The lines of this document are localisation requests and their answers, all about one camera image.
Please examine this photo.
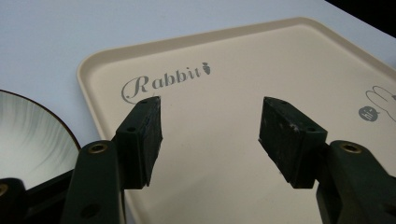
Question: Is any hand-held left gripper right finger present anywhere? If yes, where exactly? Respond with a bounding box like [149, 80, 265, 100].
[258, 96, 396, 224]

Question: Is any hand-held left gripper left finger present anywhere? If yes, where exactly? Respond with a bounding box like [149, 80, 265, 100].
[60, 95, 163, 224]

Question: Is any beige printed tray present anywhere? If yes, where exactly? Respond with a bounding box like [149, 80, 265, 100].
[76, 16, 396, 224]

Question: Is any white plate with dark rim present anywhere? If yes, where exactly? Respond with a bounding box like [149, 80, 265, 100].
[0, 89, 82, 190]

